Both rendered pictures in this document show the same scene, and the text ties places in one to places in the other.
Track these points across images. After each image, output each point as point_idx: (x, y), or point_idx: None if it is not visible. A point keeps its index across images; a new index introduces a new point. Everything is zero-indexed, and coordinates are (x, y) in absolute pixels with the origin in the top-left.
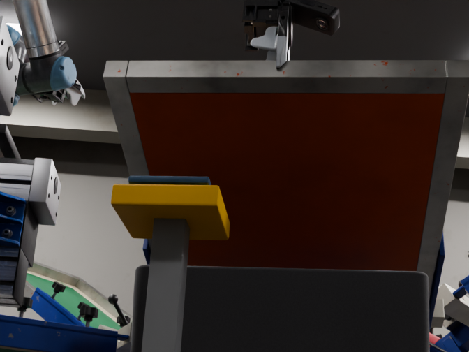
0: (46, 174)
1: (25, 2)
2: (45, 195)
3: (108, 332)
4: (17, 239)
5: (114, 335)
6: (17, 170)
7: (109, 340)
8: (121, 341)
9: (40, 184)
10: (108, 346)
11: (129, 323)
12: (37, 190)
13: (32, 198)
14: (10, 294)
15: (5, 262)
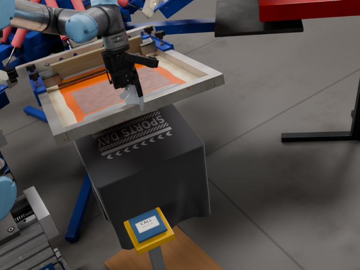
0: (0, 133)
1: None
2: (6, 142)
3: (1, 94)
4: (5, 165)
5: (4, 94)
6: None
7: (3, 97)
8: (0, 83)
9: (0, 139)
10: (4, 99)
11: (4, 80)
12: (0, 142)
13: (0, 146)
14: (15, 184)
15: (5, 175)
